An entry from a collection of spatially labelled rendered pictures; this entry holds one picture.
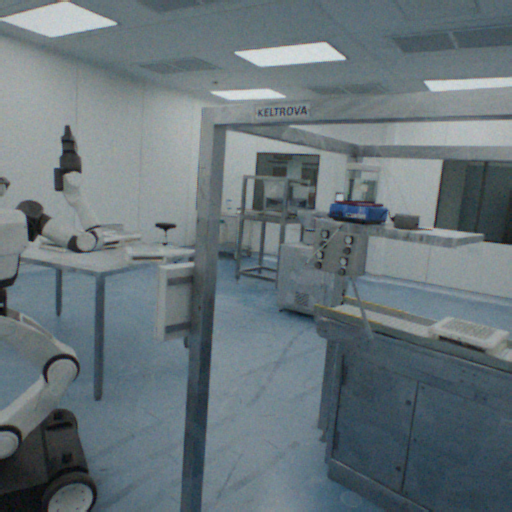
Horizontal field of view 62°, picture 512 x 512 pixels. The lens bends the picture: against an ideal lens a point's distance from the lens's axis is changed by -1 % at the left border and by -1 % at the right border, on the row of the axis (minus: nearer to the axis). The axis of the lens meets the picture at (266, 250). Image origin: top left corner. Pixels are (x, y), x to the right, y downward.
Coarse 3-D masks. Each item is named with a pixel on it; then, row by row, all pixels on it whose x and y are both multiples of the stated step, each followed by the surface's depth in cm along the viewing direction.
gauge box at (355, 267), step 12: (336, 240) 188; (360, 240) 183; (324, 252) 192; (336, 252) 188; (360, 252) 185; (312, 264) 196; (324, 264) 192; (336, 264) 188; (348, 264) 184; (360, 264) 187; (348, 276) 185
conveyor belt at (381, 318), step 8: (352, 312) 207; (360, 312) 208; (368, 312) 209; (376, 320) 197; (384, 320) 198; (392, 320) 199; (400, 320) 200; (400, 328) 188; (408, 328) 189; (416, 328) 190; (424, 328) 191; (448, 352) 164; (504, 352) 168; (472, 360) 159; (496, 368) 153
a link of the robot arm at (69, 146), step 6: (60, 138) 180; (66, 138) 180; (72, 138) 181; (66, 144) 181; (72, 144) 182; (66, 150) 180; (72, 150) 181; (60, 156) 180; (66, 156) 180; (72, 156) 181; (78, 156) 183; (60, 162) 180; (66, 162) 179; (72, 162) 180; (78, 162) 182
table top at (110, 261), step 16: (32, 256) 272; (48, 256) 276; (64, 256) 280; (80, 256) 284; (96, 256) 289; (112, 256) 294; (176, 256) 317; (192, 256) 339; (80, 272) 252; (96, 272) 247; (112, 272) 255
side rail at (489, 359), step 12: (324, 312) 198; (336, 312) 194; (360, 324) 186; (372, 324) 182; (408, 336) 172; (420, 336) 169; (444, 348) 163; (456, 348) 160; (480, 360) 155; (492, 360) 153; (504, 360) 150
